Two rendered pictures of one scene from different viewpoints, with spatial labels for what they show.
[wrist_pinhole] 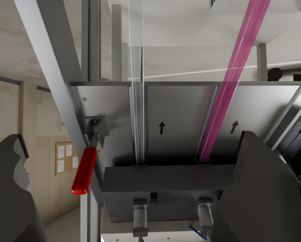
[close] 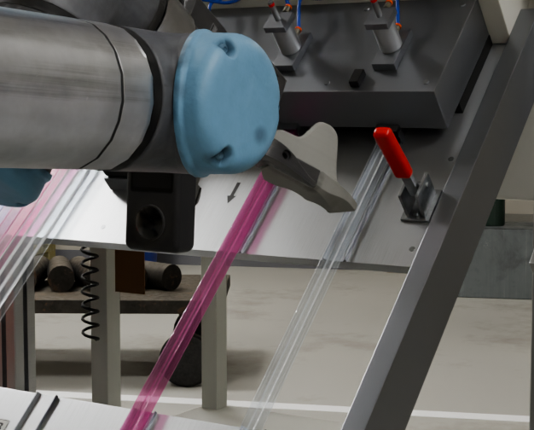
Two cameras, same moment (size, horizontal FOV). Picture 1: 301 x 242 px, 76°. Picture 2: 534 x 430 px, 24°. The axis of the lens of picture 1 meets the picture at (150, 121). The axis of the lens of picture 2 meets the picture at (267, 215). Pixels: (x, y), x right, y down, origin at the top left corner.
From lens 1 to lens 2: 0.90 m
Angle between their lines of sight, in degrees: 30
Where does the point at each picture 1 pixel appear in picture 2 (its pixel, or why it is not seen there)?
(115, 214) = (450, 27)
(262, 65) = (212, 344)
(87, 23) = not seen: outside the picture
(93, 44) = not seen: outside the picture
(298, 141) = not seen: hidden behind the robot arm
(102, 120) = (405, 215)
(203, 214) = (287, 44)
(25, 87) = not seen: outside the picture
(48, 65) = (412, 289)
